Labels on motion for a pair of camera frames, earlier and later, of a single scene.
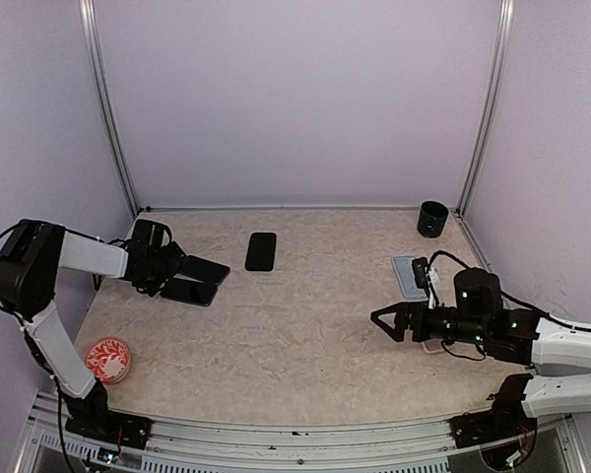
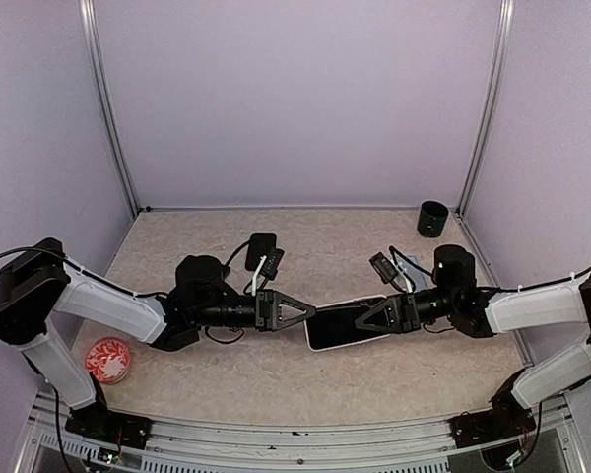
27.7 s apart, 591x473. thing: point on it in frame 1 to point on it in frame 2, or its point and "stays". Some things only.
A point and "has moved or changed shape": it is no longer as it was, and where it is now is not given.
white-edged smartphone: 433,346 to 335,325
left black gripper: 172,260 to 274,299
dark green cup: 431,218 stays
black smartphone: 261,251 stays
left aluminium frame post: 106,118 stays
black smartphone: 197,293 has moved or changed shape
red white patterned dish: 107,359 stays
